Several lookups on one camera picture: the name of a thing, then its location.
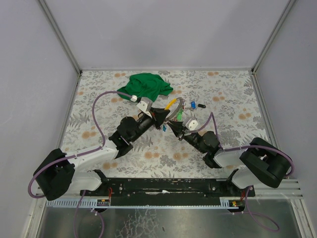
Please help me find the green key tag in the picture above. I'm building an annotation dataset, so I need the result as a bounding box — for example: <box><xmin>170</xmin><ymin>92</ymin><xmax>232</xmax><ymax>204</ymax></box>
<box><xmin>176</xmin><ymin>110</ymin><xmax>183</xmax><ymax>121</ymax></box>

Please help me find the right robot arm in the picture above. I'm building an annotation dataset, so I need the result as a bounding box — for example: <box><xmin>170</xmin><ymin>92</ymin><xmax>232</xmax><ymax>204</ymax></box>
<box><xmin>167</xmin><ymin>121</ymin><xmax>294</xmax><ymax>189</ymax></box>

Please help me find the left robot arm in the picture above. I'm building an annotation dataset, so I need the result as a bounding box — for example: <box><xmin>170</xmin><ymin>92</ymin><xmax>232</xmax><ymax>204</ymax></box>
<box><xmin>28</xmin><ymin>108</ymin><xmax>170</xmax><ymax>201</ymax></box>

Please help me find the blue tagged key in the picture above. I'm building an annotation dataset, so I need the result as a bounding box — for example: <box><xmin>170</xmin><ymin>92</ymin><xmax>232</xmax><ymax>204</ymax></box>
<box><xmin>190</xmin><ymin>101</ymin><xmax>196</xmax><ymax>111</ymax></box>

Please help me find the green crumpled cloth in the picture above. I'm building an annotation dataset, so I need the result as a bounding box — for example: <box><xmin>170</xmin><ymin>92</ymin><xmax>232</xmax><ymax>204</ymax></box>
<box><xmin>117</xmin><ymin>73</ymin><xmax>173</xmax><ymax>102</ymax></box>

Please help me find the floral table mat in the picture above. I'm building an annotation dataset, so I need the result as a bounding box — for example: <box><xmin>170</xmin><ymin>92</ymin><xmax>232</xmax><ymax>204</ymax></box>
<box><xmin>60</xmin><ymin>70</ymin><xmax>269</xmax><ymax>179</ymax></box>

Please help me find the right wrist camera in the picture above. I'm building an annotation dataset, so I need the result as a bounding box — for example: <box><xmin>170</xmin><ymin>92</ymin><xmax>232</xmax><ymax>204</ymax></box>
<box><xmin>183</xmin><ymin>118</ymin><xmax>199</xmax><ymax>131</ymax></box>

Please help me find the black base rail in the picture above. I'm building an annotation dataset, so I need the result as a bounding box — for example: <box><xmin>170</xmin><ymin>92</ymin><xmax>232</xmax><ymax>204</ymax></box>
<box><xmin>80</xmin><ymin>178</ymin><xmax>255</xmax><ymax>207</ymax></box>

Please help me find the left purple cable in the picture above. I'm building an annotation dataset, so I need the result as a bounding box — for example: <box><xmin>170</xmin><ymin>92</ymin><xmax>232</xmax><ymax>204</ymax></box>
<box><xmin>27</xmin><ymin>91</ymin><xmax>134</xmax><ymax>238</ymax></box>

